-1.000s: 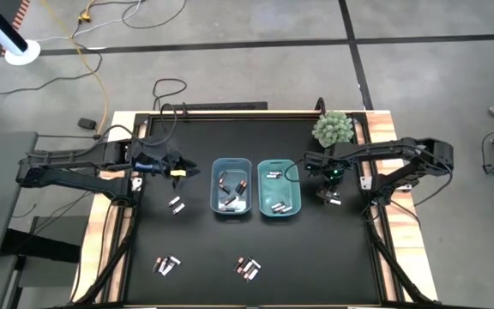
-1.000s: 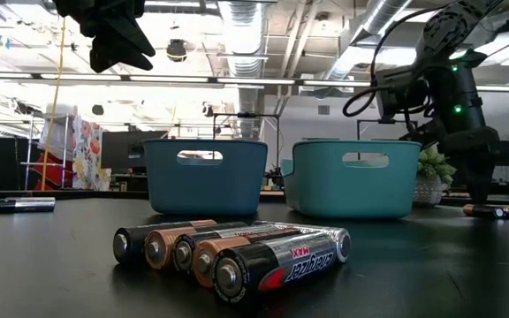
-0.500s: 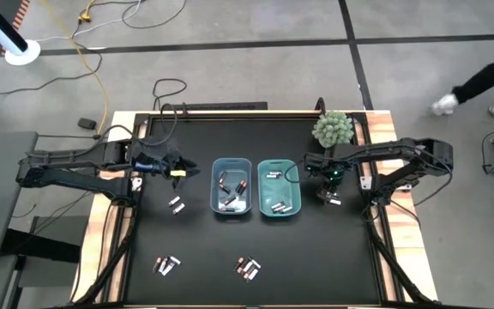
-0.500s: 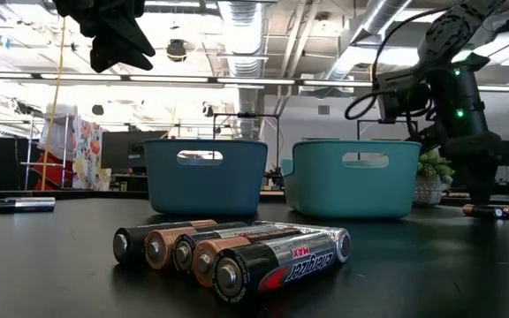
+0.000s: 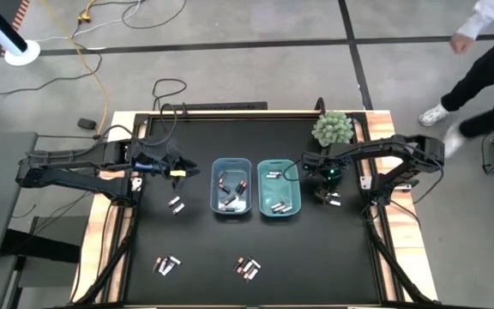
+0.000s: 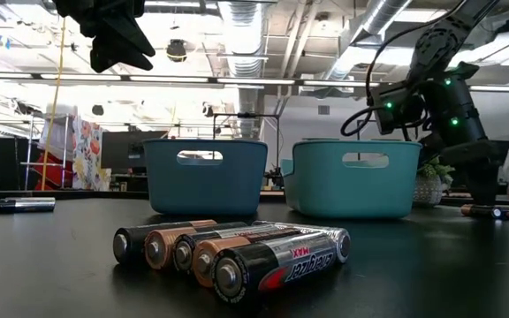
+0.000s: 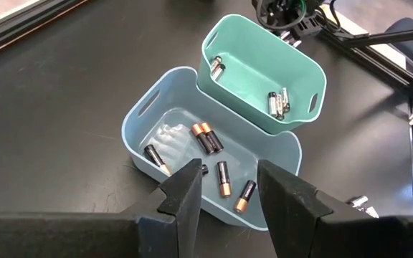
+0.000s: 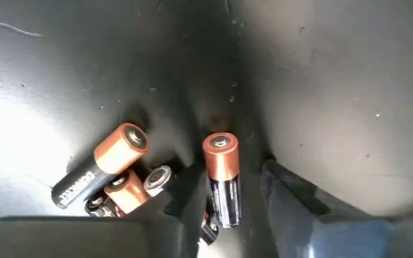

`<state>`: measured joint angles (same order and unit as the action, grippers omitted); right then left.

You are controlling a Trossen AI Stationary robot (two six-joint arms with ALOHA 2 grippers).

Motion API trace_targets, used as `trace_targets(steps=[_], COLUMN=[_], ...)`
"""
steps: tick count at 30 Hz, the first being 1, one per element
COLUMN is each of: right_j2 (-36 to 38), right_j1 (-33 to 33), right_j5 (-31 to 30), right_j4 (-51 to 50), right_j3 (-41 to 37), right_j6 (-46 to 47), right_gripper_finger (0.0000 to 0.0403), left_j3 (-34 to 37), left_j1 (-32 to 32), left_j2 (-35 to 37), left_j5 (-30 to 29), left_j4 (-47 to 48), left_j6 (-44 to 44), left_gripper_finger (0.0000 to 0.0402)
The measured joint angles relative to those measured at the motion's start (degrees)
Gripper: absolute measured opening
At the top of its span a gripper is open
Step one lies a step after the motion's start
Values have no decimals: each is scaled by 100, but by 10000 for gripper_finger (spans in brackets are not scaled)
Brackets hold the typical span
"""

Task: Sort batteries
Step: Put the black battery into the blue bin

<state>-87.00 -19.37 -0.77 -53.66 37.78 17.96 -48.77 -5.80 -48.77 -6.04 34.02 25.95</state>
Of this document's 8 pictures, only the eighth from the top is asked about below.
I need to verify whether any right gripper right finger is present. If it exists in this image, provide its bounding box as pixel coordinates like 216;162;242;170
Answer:
261;159;413;258

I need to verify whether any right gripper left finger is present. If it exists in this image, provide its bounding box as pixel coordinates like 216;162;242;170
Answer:
0;161;210;258

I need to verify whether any silver black Energizer AA battery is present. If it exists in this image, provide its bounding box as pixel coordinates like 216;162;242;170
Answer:
197;211;220;247
143;164;174;198
84;195;127;219

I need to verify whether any black copper Duracell AA battery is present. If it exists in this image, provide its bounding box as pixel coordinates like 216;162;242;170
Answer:
201;131;242;229
51;123;149;210
104;168;152;215

